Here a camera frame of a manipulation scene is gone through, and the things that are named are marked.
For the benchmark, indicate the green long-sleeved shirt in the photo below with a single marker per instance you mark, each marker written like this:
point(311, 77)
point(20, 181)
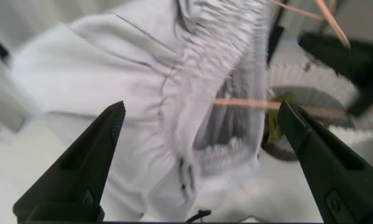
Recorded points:
point(272, 124)

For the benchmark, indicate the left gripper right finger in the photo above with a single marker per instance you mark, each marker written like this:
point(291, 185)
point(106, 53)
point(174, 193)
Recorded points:
point(335, 168)

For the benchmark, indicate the white laundry basket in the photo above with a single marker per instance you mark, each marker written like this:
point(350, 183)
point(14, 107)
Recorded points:
point(311, 77)

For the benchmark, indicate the pink clothes hanger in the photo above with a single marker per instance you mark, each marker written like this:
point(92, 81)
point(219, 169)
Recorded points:
point(245, 103)

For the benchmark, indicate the pale grey shorts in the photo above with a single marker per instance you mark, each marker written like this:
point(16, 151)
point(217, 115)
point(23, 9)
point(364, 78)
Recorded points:
point(112, 71)

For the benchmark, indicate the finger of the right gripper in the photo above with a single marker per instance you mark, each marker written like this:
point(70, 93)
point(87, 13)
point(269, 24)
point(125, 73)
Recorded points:
point(354, 65)

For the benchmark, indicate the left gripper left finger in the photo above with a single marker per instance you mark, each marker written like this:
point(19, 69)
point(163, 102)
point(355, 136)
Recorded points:
point(81, 174)

